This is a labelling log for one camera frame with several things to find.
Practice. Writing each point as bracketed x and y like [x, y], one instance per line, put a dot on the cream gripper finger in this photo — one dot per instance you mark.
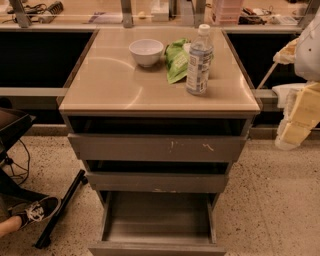
[301, 115]
[287, 54]

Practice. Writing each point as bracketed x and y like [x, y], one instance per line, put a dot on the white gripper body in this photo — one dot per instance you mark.
[308, 55]

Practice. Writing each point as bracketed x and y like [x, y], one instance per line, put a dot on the blue plastic water bottle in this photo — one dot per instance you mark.
[200, 57]

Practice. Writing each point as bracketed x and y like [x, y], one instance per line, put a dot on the white robot shoulder plate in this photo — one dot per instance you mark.
[283, 90]

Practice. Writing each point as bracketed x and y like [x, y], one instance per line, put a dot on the top grey drawer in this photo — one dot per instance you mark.
[158, 139]

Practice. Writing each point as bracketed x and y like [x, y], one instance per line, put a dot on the grey drawer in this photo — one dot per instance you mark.
[158, 139]
[153, 176]
[157, 224]

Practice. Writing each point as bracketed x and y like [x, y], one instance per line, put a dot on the grey drawer cabinet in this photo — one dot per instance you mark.
[109, 83]

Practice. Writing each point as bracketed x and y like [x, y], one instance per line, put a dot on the bottom grey drawer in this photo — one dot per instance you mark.
[157, 224]

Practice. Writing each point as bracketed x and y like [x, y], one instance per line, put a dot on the middle grey drawer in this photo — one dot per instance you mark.
[153, 176]

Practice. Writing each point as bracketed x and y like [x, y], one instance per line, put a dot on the pink stacked storage box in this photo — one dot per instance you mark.
[226, 12]

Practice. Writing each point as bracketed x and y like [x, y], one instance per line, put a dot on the green snack bag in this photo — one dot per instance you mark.
[176, 60]

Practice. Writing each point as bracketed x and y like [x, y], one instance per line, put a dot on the white tissue box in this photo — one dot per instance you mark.
[159, 11]

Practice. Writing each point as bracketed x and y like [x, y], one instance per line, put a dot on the white ceramic bowl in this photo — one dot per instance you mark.
[146, 52]

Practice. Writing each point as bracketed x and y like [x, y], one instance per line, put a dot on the black chair seat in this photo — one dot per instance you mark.
[13, 125]

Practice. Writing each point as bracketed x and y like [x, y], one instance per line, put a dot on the black and white sneaker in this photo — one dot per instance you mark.
[36, 212]

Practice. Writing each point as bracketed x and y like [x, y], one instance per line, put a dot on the black chair base leg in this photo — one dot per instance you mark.
[44, 239]

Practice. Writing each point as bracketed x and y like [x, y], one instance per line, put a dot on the person's bare leg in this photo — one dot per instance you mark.
[10, 225]

